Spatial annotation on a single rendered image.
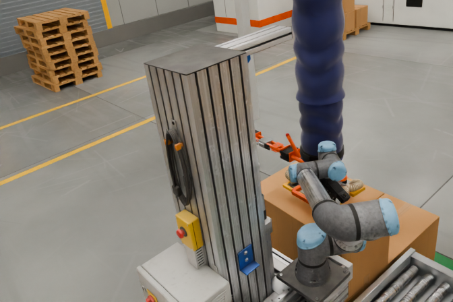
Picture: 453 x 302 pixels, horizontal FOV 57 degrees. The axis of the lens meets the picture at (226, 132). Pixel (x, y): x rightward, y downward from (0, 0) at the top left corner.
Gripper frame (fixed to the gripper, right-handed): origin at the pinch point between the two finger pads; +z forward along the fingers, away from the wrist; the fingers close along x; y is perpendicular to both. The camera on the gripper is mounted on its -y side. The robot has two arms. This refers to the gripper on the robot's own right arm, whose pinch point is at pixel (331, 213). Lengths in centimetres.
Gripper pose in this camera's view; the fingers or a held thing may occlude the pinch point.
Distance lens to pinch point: 197.9
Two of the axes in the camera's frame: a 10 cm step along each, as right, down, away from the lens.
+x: -8.0, 3.5, -4.8
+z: 1.3, 8.9, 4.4
